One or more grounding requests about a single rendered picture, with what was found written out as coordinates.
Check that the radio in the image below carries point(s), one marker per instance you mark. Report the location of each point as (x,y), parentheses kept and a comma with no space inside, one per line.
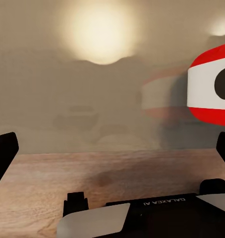
(206,86)

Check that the coffee table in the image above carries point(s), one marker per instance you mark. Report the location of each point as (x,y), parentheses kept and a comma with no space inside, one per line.
(80,76)

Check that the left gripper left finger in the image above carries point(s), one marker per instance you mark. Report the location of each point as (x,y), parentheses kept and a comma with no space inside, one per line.
(8,149)

